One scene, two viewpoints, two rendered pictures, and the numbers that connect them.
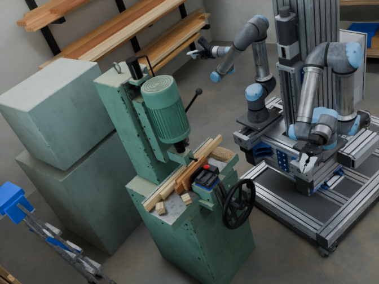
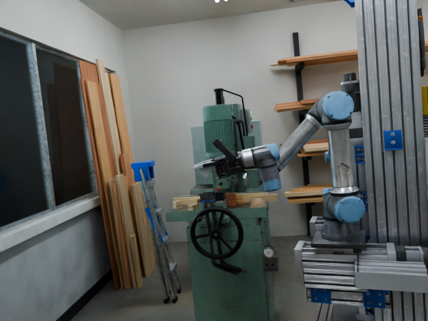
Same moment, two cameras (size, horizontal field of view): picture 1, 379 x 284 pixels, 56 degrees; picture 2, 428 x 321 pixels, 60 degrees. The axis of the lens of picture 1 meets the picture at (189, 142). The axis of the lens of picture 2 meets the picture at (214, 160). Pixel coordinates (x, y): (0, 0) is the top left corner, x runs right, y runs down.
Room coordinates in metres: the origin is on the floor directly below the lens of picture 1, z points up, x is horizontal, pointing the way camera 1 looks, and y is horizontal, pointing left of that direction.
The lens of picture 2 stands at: (0.05, -1.65, 1.35)
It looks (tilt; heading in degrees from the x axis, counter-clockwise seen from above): 4 degrees down; 49
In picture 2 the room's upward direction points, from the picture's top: 5 degrees counter-clockwise
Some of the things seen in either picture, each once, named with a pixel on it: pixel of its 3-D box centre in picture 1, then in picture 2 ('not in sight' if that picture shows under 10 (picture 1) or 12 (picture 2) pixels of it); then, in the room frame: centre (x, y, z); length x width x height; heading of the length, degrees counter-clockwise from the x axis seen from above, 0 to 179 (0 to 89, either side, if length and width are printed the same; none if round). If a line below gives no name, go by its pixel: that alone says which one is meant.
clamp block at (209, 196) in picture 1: (210, 186); (213, 207); (1.40, -0.03, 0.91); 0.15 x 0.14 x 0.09; 128
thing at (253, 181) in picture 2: not in sight; (251, 178); (1.81, 0.05, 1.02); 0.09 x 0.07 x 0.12; 128
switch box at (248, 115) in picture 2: not in sight; (246, 121); (1.91, 0.14, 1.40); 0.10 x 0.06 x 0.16; 38
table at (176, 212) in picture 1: (200, 186); (216, 212); (1.46, 0.02, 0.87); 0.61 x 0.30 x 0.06; 128
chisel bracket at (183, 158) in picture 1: (181, 155); (224, 183); (1.59, 0.07, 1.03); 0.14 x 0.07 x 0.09; 38
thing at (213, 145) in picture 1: (193, 164); (232, 199); (1.60, 0.02, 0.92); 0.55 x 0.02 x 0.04; 128
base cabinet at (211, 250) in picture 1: (196, 222); (235, 280); (1.67, 0.13, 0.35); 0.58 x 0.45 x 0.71; 38
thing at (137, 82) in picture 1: (136, 74); (220, 102); (1.68, 0.14, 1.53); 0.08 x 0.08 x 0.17; 38
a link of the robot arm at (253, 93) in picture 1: (255, 96); not in sight; (1.99, -0.51, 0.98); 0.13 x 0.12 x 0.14; 131
